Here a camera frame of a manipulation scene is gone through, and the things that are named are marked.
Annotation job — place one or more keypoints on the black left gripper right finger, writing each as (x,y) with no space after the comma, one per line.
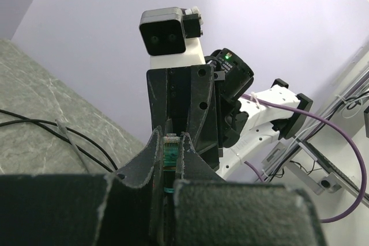
(211,211)

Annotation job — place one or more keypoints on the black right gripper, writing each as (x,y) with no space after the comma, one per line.
(183,100)

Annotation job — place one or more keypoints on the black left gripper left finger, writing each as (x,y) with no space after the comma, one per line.
(119,208)

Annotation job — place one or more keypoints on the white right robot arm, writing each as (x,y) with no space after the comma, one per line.
(246,125)

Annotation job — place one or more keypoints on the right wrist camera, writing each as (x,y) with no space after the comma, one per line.
(172,37)

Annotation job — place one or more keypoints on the aluminium rail frame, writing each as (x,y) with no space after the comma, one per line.
(322,158)

